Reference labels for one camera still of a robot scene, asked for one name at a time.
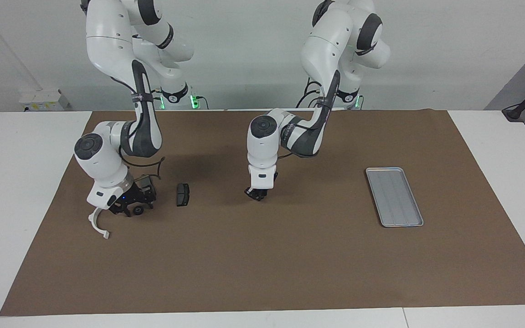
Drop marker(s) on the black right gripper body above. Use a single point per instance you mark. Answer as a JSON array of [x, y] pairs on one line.
[[139, 193]]

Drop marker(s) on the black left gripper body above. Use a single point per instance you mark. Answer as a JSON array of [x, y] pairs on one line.
[[262, 189]]

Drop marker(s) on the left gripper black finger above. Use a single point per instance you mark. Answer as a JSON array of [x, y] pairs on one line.
[[249, 193], [261, 195]]

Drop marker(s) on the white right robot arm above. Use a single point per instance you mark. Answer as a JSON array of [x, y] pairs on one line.
[[103, 159]]

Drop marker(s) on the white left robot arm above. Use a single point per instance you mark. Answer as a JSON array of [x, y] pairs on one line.
[[262, 150]]

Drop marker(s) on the silver metal tray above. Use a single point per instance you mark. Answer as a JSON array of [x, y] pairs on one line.
[[394, 200]]

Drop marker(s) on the rectangular dark brake pad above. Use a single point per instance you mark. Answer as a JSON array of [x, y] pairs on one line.
[[182, 195]]

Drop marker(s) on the brown table mat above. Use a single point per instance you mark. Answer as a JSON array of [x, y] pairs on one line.
[[262, 255]]

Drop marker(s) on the white power strip box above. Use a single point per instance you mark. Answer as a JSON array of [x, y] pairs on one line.
[[43, 99]]

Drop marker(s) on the white curved plastic bracket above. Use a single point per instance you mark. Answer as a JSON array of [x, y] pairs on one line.
[[106, 235]]

